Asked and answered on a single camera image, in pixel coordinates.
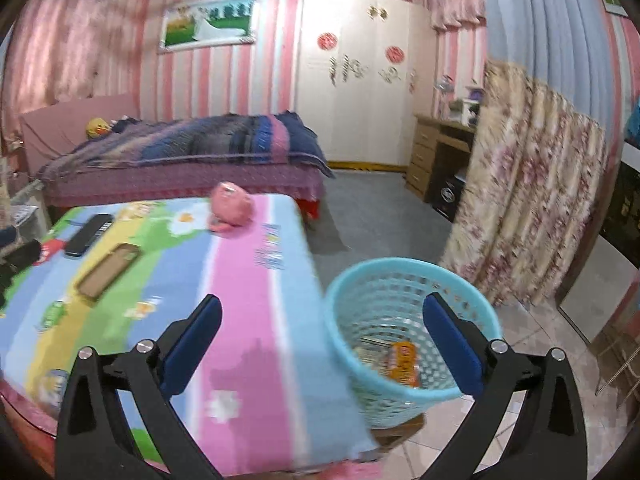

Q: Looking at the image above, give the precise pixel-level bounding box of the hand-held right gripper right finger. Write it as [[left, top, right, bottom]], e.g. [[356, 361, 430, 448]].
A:
[[422, 292, 588, 480]]

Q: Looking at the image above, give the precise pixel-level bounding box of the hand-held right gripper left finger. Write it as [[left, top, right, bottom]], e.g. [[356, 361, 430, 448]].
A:
[[55, 294, 223, 480]]

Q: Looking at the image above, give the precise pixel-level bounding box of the orange snack packet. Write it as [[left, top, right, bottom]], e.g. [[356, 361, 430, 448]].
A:
[[389, 341, 420, 387]]

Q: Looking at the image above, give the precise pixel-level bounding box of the silver printed snack packet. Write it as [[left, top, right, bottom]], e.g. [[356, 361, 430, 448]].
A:
[[356, 340, 393, 373]]

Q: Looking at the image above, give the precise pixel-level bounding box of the light blue plastic basket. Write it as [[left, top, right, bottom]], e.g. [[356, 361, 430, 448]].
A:
[[322, 257, 503, 428]]

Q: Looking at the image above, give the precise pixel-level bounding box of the colourful cartoon bird tablecloth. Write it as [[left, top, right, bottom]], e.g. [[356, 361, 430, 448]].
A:
[[0, 192, 381, 478]]

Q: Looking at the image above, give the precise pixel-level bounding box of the black remote control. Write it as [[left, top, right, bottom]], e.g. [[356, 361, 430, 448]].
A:
[[64, 213, 113, 257]]

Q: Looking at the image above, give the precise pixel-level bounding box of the brown rectangular tray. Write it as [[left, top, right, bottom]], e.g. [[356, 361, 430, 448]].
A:
[[75, 242, 141, 302]]

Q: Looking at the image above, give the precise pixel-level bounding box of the wooden stool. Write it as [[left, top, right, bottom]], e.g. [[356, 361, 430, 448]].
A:
[[375, 412, 426, 443]]

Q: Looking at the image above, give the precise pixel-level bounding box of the pink pig toy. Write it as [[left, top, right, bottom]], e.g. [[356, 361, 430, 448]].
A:
[[207, 182, 255, 233]]

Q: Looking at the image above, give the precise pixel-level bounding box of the black bag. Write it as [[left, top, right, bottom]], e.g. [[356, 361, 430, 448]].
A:
[[432, 172, 468, 221]]

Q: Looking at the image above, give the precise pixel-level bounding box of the white board panel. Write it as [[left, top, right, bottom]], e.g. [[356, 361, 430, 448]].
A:
[[557, 235, 640, 343]]

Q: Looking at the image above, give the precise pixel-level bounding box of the bed with pink headboard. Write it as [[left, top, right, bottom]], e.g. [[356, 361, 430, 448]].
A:
[[20, 92, 336, 221]]

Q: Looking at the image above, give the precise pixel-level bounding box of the blue and floral curtain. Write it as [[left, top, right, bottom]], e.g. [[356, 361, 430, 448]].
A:
[[440, 0, 608, 306]]

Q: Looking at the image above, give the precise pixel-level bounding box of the wooden desk with drawers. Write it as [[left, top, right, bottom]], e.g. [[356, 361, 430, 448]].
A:
[[406, 114, 476, 221]]

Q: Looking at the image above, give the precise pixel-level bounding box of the purple striped quilt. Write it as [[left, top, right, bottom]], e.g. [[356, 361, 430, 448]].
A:
[[37, 110, 335, 181]]

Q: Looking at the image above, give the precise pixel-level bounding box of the pink patterned curtain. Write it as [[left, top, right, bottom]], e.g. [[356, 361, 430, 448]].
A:
[[0, 0, 146, 126]]

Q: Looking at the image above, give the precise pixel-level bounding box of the dark glass cabinet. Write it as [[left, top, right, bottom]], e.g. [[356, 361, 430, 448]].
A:
[[600, 145, 640, 266]]

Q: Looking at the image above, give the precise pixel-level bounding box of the white wardrobe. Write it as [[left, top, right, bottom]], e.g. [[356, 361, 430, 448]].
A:
[[295, 0, 436, 171]]

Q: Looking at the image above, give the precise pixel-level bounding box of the framed wedding wall picture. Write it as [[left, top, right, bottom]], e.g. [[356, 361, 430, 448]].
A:
[[157, 0, 258, 55]]

